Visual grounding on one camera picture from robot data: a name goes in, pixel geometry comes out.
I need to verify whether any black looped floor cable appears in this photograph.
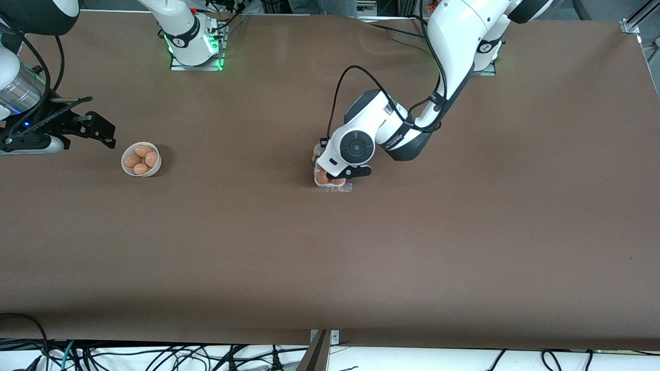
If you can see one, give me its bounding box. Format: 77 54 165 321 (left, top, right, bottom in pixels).
0 312 50 371

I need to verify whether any brown table cover sheet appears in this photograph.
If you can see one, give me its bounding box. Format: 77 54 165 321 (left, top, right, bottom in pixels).
0 9 660 352

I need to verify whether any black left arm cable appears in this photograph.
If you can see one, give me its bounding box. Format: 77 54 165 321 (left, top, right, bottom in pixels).
326 65 445 140

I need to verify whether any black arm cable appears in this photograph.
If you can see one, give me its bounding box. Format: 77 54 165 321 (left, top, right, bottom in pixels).
326 65 445 140
0 15 67 147

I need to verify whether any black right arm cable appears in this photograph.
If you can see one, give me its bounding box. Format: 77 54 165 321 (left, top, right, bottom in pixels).
0 15 67 147

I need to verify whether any small metal bracket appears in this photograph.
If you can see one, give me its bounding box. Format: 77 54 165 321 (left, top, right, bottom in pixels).
309 329 340 345

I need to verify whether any aluminium profile rail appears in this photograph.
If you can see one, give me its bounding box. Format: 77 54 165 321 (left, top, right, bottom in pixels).
620 0 660 36

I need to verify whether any white round bowl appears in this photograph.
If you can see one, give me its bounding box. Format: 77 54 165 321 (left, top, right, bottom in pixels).
121 142 162 178

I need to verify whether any clear plastic egg box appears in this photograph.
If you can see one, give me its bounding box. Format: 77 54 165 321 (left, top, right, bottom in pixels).
311 144 353 194

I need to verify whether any teal floor cable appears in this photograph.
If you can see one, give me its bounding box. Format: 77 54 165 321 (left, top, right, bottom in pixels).
49 340 77 371

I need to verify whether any black base cable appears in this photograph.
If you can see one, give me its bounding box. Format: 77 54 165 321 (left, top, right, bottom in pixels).
369 23 431 41

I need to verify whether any dark grey camera pole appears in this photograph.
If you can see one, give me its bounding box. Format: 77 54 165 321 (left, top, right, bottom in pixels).
295 330 331 371

